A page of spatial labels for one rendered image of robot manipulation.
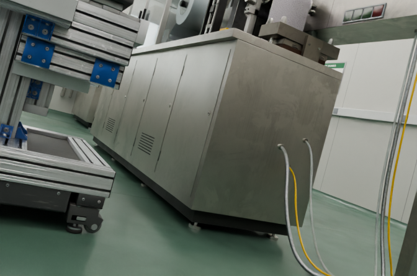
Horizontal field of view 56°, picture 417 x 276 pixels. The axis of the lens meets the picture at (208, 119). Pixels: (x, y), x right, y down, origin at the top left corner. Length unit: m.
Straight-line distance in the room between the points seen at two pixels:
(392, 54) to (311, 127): 3.21
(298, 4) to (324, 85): 0.50
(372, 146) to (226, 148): 3.31
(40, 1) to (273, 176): 1.23
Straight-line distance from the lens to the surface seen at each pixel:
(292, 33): 1.99
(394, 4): 2.02
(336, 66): 5.64
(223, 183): 1.77
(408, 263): 1.87
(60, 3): 1.33
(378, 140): 4.86
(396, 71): 4.99
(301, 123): 1.96
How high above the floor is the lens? 0.45
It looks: 1 degrees up
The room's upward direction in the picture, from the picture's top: 15 degrees clockwise
